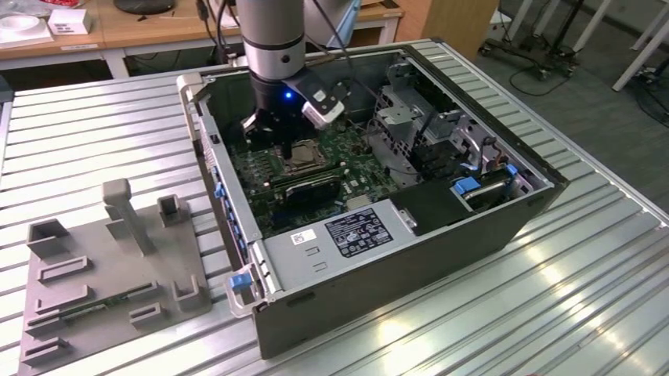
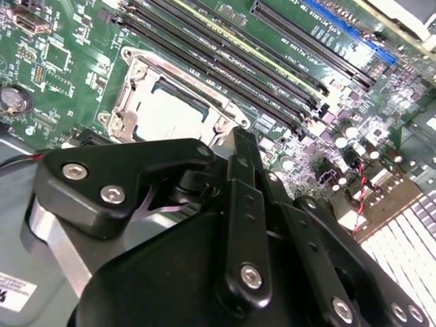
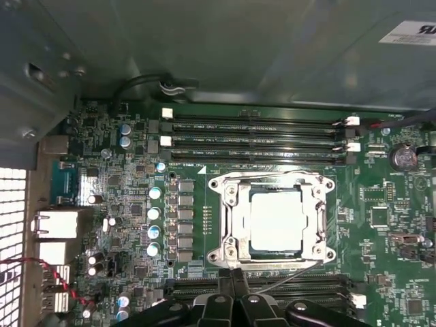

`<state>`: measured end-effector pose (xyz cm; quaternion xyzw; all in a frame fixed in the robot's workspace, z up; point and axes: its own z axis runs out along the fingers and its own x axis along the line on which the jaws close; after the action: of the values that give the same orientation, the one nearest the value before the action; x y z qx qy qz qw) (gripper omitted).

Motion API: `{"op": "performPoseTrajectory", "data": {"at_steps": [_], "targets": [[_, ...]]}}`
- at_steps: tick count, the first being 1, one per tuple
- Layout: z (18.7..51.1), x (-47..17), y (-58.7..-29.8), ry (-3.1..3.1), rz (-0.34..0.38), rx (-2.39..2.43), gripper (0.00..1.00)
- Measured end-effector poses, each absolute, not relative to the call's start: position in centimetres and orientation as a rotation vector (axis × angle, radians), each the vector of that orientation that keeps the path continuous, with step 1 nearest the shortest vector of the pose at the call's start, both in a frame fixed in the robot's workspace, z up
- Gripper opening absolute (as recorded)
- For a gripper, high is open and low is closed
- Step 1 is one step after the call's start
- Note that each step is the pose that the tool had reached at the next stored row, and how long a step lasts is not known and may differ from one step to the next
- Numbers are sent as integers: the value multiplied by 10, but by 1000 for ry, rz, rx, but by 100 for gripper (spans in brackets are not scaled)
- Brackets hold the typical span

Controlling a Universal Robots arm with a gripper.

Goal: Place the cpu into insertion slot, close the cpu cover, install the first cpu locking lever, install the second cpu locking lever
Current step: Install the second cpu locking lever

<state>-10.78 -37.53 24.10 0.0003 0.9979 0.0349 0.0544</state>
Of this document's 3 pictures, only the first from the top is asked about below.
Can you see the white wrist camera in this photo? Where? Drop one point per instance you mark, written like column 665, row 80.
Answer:
column 324, row 111

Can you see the blue case latch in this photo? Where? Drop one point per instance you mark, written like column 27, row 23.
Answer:
column 241, row 283

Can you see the black round base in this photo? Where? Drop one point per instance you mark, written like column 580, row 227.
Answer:
column 143, row 4

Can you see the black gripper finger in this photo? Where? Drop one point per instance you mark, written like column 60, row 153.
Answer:
column 263, row 125
column 295, row 127

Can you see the wooden cabinet panel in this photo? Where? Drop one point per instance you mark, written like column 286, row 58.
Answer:
column 460, row 27

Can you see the blue card retainer strip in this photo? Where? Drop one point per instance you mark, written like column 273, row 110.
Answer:
column 217, row 191

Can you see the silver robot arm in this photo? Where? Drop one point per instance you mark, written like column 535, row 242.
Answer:
column 271, row 58

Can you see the white cardboard box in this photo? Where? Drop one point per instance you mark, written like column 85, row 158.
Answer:
column 70, row 19

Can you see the grey power supply unit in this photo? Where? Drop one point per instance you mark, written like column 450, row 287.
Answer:
column 301, row 270

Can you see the black wheeled cart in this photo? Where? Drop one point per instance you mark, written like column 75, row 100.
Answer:
column 555, row 53

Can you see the red patterned bag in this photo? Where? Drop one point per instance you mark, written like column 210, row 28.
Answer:
column 63, row 3

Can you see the small silver heatsink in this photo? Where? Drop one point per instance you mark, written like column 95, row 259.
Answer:
column 358, row 201

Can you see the green RAM stick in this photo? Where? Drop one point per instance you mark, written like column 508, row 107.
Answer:
column 86, row 308
column 303, row 179

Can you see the silver metal disk bay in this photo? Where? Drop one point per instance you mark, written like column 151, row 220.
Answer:
column 400, row 117

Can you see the white desk frame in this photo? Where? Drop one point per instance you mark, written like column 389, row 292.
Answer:
column 632, row 66
column 589, row 27

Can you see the black graphics card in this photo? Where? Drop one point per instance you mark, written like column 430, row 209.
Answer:
column 312, row 194

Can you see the white bowl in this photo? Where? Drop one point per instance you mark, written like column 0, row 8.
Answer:
column 18, row 22

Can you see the black plastic shroud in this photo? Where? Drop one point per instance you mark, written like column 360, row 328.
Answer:
column 426, row 207

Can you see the blue disk carrier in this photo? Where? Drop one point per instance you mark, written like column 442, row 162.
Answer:
column 465, row 185

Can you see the CPU socket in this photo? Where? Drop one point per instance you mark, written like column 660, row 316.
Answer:
column 306, row 171

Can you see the wooden desk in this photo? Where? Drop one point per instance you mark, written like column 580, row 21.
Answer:
column 167, row 23

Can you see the white tray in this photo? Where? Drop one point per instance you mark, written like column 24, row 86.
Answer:
column 31, row 38

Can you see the grey parts rack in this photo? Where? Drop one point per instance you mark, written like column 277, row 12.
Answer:
column 105, row 282

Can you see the green motherboard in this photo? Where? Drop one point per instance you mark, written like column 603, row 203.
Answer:
column 366, row 172

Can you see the small blue clip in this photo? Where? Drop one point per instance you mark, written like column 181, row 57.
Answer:
column 512, row 169

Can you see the silver CPU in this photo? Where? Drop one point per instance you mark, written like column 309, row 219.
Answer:
column 309, row 153

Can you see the black open PC case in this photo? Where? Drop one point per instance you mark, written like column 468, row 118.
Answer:
column 392, row 297

